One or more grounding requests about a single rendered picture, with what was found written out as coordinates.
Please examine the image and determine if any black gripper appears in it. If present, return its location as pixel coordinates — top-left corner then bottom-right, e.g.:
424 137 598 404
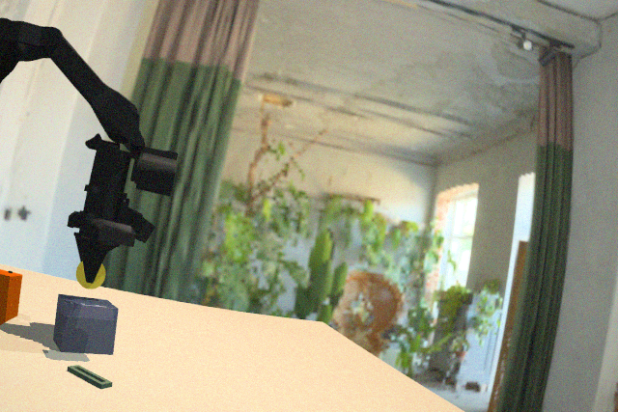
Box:
67 178 136 283

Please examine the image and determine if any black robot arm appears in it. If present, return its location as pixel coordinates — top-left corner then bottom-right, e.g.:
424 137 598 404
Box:
0 17 178 243

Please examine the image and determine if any dark green coin holder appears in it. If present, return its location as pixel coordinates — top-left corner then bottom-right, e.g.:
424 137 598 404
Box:
67 365 113 389

